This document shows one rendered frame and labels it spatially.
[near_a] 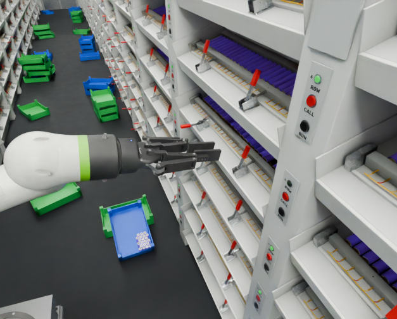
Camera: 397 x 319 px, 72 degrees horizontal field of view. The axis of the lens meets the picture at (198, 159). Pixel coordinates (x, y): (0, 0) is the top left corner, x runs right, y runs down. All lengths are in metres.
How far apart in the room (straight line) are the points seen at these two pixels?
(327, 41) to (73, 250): 1.67
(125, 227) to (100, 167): 1.22
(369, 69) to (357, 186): 0.18
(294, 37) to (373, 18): 0.13
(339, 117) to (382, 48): 0.10
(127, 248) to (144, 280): 0.22
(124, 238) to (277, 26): 1.46
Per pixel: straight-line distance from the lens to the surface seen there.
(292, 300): 0.80
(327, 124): 0.44
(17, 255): 1.96
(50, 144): 0.55
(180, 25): 1.01
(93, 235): 1.86
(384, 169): 0.49
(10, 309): 1.28
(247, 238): 0.87
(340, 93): 0.42
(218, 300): 1.43
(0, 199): 0.69
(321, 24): 0.43
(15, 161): 0.56
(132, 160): 0.57
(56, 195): 2.21
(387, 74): 0.38
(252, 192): 0.72
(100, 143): 0.56
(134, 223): 1.76
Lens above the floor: 1.39
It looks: 37 degrees down
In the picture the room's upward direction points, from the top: straight up
